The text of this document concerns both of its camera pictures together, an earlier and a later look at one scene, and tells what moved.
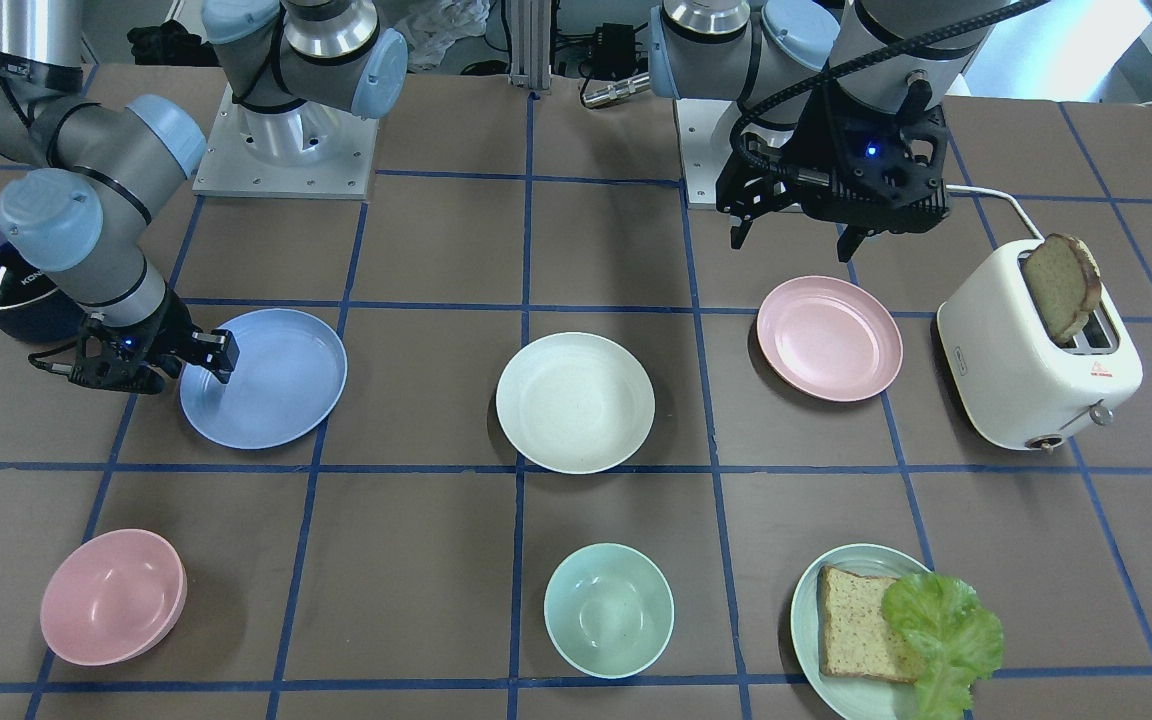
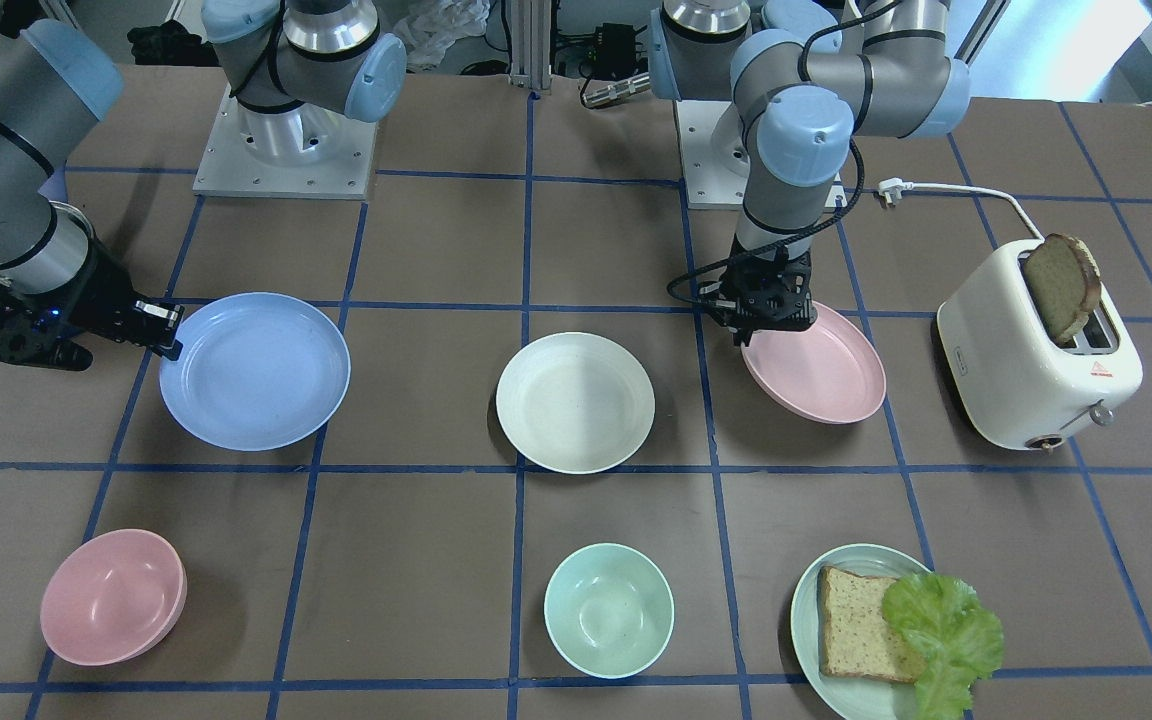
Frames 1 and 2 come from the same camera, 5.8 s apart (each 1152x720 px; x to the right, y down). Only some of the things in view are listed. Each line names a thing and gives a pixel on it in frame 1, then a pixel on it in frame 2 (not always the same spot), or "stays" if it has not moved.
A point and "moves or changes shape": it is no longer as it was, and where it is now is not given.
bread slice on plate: x=855 y=638 stays
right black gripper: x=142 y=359 -> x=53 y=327
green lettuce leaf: x=950 y=641 stays
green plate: x=841 y=647 stays
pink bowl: x=112 y=598 stays
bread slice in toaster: x=1065 y=283 stays
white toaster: x=1014 y=382 stays
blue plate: x=289 y=376 moves or changes shape
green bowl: x=610 y=609 stays
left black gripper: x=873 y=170 -> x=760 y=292
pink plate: x=830 y=337 moves or changes shape
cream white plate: x=575 y=403 stays
